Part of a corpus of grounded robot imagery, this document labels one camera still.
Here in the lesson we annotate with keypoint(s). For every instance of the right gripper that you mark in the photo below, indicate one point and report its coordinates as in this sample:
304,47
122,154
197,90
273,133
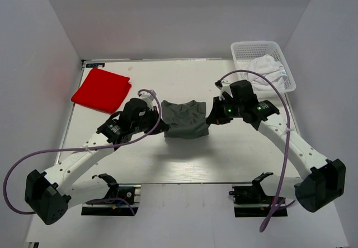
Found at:
216,116

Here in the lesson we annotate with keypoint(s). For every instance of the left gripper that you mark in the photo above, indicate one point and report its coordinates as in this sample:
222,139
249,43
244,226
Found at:
153,113

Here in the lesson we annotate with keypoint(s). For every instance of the white t-shirt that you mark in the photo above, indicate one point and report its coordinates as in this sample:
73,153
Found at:
266,66

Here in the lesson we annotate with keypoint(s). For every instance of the dark green t-shirt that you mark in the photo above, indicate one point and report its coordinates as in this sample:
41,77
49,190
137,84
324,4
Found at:
185,121

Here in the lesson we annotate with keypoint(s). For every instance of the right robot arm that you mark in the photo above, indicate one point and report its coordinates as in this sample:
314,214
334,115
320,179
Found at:
320,180

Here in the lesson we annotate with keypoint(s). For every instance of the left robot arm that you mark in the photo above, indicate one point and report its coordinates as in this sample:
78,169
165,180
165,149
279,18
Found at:
52,192

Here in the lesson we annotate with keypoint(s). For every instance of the folded red t-shirt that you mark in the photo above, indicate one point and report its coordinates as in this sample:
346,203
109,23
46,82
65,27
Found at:
102,91

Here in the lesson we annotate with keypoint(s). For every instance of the white plastic perforated basket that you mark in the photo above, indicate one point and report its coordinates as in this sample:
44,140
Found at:
245,51

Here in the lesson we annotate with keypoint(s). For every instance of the blue label sticker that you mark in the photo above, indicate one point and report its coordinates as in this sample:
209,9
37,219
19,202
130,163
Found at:
95,65

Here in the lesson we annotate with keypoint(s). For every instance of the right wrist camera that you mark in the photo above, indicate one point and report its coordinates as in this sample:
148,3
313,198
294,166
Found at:
224,88

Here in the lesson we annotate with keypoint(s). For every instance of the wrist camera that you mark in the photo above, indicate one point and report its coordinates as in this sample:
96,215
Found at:
148,97
224,88

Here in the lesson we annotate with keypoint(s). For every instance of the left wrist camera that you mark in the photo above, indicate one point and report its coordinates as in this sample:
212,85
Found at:
148,97

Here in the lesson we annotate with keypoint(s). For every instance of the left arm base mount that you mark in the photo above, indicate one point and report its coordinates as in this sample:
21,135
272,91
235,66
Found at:
121,200

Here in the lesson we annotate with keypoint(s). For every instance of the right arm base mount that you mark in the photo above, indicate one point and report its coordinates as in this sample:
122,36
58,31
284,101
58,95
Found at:
254,199

